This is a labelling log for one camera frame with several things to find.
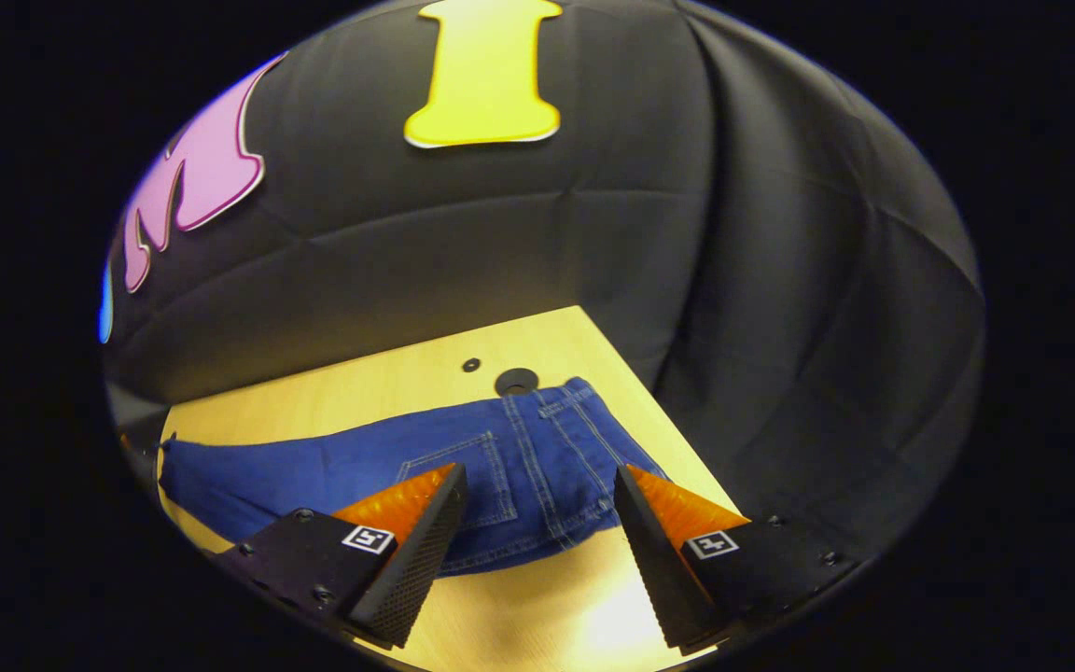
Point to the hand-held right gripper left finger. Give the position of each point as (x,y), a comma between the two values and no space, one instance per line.
(421,551)

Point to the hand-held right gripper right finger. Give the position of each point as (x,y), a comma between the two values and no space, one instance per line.
(654,560)

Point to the blue denim jeans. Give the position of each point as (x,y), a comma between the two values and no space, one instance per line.
(519,448)

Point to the black backdrop cloth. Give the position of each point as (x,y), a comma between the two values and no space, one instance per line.
(500,233)

